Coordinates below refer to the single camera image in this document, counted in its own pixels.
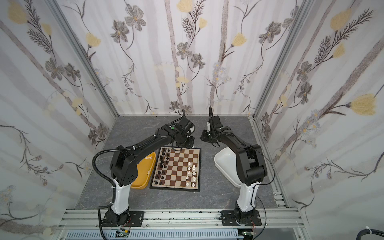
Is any white plastic tray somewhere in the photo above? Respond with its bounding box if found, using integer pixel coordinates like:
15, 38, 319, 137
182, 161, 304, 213
214, 147, 242, 188

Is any brown folding chess board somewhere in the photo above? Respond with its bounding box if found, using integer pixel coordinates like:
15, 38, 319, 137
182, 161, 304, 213
150, 146, 201, 192

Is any yellow plastic tray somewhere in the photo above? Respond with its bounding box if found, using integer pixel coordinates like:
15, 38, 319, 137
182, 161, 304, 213
131, 152, 156, 190

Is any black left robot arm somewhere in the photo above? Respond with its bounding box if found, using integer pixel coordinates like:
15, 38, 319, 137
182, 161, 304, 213
105, 117, 195, 226

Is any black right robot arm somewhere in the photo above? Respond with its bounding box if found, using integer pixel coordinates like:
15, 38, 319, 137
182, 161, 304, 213
201, 113, 268, 225

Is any black left corrugated cable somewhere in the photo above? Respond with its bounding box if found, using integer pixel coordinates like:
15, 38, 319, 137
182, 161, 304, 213
91, 143, 151, 240

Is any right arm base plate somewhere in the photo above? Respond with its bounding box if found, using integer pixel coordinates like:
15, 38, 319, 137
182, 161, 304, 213
219, 209, 262, 227

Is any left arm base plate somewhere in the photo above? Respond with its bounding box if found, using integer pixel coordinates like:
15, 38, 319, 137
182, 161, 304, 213
101, 210, 145, 227

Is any aluminium mounting rail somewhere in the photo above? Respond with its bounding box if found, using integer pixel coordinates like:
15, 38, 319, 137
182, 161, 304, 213
58, 209, 305, 230

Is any white slotted cable duct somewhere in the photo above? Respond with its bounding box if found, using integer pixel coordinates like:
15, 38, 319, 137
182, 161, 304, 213
60, 229, 244, 240

